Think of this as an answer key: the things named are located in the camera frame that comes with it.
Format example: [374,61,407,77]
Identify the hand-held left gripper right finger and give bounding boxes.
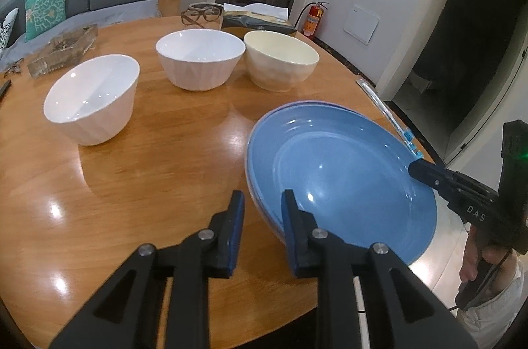
[281,189,479,349]

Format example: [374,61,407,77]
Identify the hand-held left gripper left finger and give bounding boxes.
[49,190,245,349]

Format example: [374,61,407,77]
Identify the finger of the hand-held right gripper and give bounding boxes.
[408,158,496,209]

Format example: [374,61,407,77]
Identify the blue plate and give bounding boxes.
[247,102,438,267]

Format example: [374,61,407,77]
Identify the cream faceted bowl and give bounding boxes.
[243,31,320,93]

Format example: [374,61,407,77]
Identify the white faceted bowl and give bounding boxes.
[156,30,247,91]
[43,54,140,146]

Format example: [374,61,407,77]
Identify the person's right forearm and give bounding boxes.
[457,250,528,338]

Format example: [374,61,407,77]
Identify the person's right hand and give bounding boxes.
[461,227,519,292]

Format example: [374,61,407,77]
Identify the packaged blue toothbrush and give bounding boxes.
[357,79,425,160]

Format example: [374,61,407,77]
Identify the red fire extinguisher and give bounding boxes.
[302,1,329,39]

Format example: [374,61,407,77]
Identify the tissue box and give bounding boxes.
[220,3,298,39]

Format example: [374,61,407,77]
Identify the brown eyeglasses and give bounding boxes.
[180,3,225,30]

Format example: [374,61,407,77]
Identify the glass ashtray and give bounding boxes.
[27,24,99,78]

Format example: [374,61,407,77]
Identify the bunch of keys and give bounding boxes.
[3,58,24,78]

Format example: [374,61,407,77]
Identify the teal patterned cushion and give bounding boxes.
[25,0,68,43]

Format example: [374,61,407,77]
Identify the white patterned cushion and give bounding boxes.
[0,8,19,52]

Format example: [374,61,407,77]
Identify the white wall panel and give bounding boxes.
[344,4,381,46]

